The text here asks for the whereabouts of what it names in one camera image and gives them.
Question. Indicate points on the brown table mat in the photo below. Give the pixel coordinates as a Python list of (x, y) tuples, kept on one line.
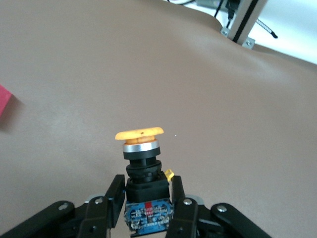
[(99, 74)]

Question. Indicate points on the pink foam cube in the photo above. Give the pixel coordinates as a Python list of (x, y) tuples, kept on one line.
[(5, 101)]

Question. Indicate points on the aluminium camera post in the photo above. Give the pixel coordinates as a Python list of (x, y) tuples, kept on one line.
[(245, 22)]

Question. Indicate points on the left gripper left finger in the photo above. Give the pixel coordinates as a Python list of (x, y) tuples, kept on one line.
[(99, 218)]

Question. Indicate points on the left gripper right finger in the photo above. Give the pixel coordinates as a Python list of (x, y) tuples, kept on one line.
[(193, 220)]

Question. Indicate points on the orange cap push button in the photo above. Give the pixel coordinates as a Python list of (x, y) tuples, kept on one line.
[(141, 148)]

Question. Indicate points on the grey metal box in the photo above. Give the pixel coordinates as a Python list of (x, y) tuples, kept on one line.
[(208, 3)]

